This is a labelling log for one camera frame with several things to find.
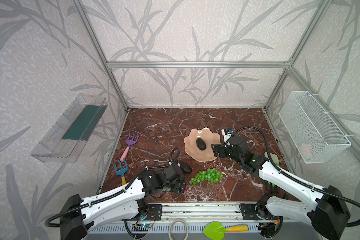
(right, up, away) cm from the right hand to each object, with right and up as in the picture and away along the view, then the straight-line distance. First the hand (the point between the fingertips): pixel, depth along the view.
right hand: (218, 139), depth 82 cm
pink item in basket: (+42, -4, -9) cm, 43 cm away
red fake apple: (-18, -27, -1) cm, 32 cm away
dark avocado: (-18, -17, +3) cm, 25 cm away
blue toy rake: (-57, -20, +7) cm, 61 cm away
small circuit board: (-39, -42, -10) cm, 58 cm away
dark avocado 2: (-8, -5, +12) cm, 16 cm away
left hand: (-20, -21, -6) cm, 30 cm away
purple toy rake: (-57, -5, +18) cm, 60 cm away
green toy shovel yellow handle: (-4, -41, -13) cm, 43 cm away
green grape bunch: (-5, -20, -1) cm, 20 cm away
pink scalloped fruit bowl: (-15, -8, +14) cm, 22 cm away
